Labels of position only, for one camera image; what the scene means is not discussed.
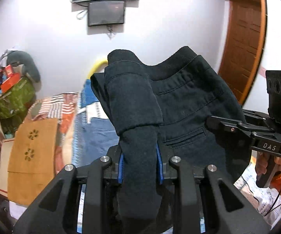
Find right hand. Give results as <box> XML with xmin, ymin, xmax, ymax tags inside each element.
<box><xmin>254</xmin><ymin>151</ymin><xmax>281</xmax><ymax>181</ymax></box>

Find striped orange blanket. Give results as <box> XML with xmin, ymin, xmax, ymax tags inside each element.
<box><xmin>24</xmin><ymin>92</ymin><xmax>79</xmax><ymax>173</ymax></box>

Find folded blue jeans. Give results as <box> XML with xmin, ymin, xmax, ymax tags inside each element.
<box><xmin>80</xmin><ymin>118</ymin><xmax>119</xmax><ymax>166</ymax></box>

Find grey plush pillow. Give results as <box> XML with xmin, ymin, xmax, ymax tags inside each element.
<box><xmin>7</xmin><ymin>50</ymin><xmax>40</xmax><ymax>83</ymax></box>

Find blue patchwork bedspread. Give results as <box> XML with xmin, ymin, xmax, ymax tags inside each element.
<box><xmin>71</xmin><ymin>79</ymin><xmax>108</xmax><ymax>167</ymax></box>

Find yellow curved headboard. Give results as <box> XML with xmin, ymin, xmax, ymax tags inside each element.
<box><xmin>86</xmin><ymin>59</ymin><xmax>108</xmax><ymax>79</ymax></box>

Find orange box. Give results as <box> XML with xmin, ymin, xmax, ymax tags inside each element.
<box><xmin>0</xmin><ymin>65</ymin><xmax>21</xmax><ymax>94</ymax></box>

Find green storage bag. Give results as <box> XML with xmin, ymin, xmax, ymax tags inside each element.
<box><xmin>0</xmin><ymin>77</ymin><xmax>36</xmax><ymax>119</ymax></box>

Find small wall monitor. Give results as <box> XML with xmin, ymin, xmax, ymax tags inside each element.
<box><xmin>87</xmin><ymin>1</ymin><xmax>126</xmax><ymax>27</ymax></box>

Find brown wooden door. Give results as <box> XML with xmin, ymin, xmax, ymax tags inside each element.
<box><xmin>218</xmin><ymin>0</ymin><xmax>266</xmax><ymax>105</ymax></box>

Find wooden lap desk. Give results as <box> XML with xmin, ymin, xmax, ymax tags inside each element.
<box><xmin>7</xmin><ymin>118</ymin><xmax>58</xmax><ymax>206</ymax></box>

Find black pants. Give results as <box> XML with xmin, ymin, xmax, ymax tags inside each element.
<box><xmin>91</xmin><ymin>47</ymin><xmax>251</xmax><ymax>233</ymax></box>

